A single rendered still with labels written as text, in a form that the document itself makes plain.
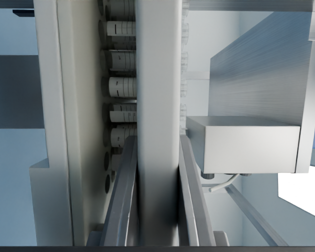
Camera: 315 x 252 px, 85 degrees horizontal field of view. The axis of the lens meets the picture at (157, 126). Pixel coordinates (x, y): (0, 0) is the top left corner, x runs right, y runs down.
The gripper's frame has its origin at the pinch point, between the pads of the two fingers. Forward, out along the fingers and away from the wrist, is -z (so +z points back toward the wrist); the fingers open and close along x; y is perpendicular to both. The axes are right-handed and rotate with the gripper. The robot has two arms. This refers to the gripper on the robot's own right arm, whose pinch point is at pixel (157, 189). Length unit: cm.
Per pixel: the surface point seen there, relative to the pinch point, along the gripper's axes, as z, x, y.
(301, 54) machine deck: -31.8, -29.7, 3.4
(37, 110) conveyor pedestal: -35, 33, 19
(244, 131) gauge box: -21.7, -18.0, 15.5
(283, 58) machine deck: -36.3, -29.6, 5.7
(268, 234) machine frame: -30, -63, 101
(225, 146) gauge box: -20.0, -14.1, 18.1
